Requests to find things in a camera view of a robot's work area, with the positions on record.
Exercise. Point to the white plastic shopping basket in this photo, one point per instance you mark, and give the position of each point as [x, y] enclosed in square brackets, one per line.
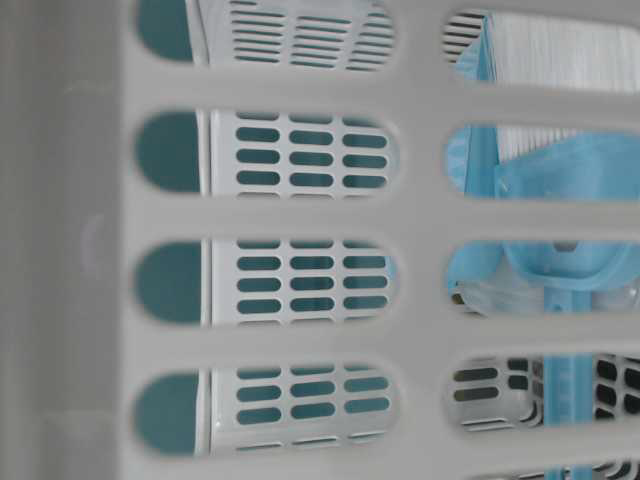
[77, 349]

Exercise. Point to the clear plastic packaging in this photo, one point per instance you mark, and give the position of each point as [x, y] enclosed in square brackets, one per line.
[488, 298]

